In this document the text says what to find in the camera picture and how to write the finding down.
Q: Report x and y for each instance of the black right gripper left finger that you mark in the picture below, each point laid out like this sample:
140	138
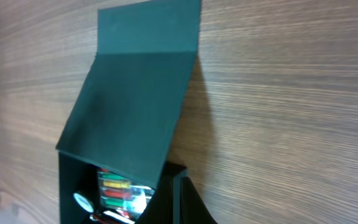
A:
159	210

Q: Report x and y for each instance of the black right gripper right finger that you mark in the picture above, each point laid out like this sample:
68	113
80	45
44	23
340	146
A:
193	210

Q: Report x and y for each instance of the precision screwdriver set pack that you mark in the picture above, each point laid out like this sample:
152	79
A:
122	195

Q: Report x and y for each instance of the white round tape measure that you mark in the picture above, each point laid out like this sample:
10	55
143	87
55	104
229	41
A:
85	203

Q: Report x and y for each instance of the dark green box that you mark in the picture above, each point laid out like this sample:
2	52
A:
125	116

